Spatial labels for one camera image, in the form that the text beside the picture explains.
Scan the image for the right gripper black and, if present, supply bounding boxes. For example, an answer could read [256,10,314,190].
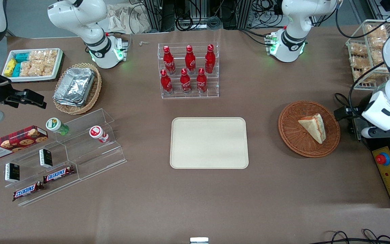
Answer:
[0,68,47,109]

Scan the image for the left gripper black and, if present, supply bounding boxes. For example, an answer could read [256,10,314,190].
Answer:
[333,106,365,120]

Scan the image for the triangular wrapped sandwich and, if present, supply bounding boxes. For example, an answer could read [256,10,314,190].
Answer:
[298,113,327,144]

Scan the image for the aluminium foil tray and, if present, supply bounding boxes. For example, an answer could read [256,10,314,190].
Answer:
[53,95,92,108]
[53,67,96,105]

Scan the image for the white rectangular snack tray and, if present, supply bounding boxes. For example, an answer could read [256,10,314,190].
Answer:
[1,48,64,83]

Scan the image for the round brown wicker basket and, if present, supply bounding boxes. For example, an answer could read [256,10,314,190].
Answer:
[278,101,341,158]

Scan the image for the oval light wicker basket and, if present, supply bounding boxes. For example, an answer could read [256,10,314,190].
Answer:
[52,63,102,115]

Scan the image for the beige plastic serving tray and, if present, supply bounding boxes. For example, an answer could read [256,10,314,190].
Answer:
[170,117,249,169]

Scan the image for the clear rice cracker bag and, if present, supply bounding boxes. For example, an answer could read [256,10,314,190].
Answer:
[28,50,45,62]
[43,49,59,63]
[29,61,44,77]
[42,61,58,77]
[19,61,33,77]

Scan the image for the yellow snack packet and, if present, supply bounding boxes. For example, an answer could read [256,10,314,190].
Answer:
[3,58,17,77]

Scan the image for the green-lidded small jar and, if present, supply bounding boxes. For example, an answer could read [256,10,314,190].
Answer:
[46,117,70,136]

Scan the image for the red tartan cookie box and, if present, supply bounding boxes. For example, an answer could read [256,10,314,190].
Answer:
[0,125,49,160]

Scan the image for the brown cracker bag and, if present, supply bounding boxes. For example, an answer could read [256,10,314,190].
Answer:
[366,24,388,40]
[350,43,368,57]
[360,65,390,82]
[368,36,389,52]
[350,56,369,69]

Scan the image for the small black chocolate box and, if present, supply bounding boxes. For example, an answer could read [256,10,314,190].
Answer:
[4,162,21,183]
[39,148,53,168]

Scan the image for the red-lidded small jar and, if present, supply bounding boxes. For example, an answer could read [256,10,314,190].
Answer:
[89,125,109,144]

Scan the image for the Snickers chocolate bar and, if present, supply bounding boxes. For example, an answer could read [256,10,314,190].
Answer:
[42,165,75,184]
[12,181,45,202]

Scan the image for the clear acrylic stepped shelf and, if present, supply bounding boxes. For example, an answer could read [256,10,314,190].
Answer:
[0,108,128,207]

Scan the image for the beige crumpled cloth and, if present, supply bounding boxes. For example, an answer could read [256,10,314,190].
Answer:
[106,3,152,35]

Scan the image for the clear acrylic bottle rack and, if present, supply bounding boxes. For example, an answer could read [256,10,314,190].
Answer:
[157,42,220,100]

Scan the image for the red Coca-Cola bottle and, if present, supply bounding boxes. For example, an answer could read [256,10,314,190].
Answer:
[185,45,197,75]
[204,44,215,74]
[180,68,192,95]
[163,46,176,75]
[160,69,174,95]
[196,67,208,94]

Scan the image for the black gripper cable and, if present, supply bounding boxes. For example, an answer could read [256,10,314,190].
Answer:
[333,60,390,112]

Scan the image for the white wire basket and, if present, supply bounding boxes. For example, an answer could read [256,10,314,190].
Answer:
[345,19,390,91]

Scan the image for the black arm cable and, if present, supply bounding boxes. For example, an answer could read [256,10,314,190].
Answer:
[335,6,390,40]

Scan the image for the black base cables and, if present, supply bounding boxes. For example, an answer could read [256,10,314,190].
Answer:
[238,28,274,46]

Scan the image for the black floor cables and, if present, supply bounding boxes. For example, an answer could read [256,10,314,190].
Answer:
[312,228,390,244]

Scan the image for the aluminium profile frame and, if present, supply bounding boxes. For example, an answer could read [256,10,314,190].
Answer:
[142,0,250,33]

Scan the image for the black coiled cable bundle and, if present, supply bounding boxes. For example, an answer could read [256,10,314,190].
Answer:
[174,13,223,32]

